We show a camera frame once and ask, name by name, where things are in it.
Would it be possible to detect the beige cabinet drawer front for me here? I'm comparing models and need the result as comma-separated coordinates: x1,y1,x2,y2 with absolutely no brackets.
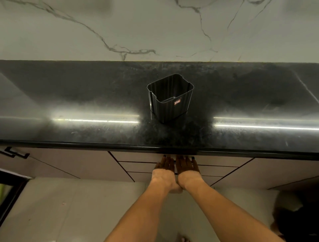
109,151,255,167
118,161,239,175
127,172,225,186

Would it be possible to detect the black ribbed plastic container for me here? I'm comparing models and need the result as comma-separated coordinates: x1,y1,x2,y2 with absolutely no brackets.
147,73,194,123

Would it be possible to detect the beige cabinet door with handle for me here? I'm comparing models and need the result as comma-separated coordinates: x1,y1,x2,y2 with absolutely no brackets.
0,147,135,183

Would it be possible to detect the beige plain cabinet door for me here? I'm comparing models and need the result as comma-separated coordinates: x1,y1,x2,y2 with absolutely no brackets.
211,158,319,192

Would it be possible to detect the black framed glass panel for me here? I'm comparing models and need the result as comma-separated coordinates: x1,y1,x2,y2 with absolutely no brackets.
0,168,33,227

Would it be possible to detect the black cabinet handle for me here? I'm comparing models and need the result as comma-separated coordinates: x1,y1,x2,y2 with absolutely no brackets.
0,146,30,160

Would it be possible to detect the dark black bundle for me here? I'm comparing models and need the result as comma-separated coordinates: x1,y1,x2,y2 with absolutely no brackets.
270,191,319,242

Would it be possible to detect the person's left forearm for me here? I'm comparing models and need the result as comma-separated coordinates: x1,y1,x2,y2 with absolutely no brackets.
104,180,178,242

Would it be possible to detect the person's right hand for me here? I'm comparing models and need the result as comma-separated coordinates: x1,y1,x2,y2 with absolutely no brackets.
175,155,206,191

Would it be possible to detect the person's left hand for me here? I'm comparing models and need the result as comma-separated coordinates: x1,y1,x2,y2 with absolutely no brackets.
151,156,183,194

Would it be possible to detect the person's right forearm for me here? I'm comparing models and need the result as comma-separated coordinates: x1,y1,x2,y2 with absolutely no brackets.
184,179,284,242

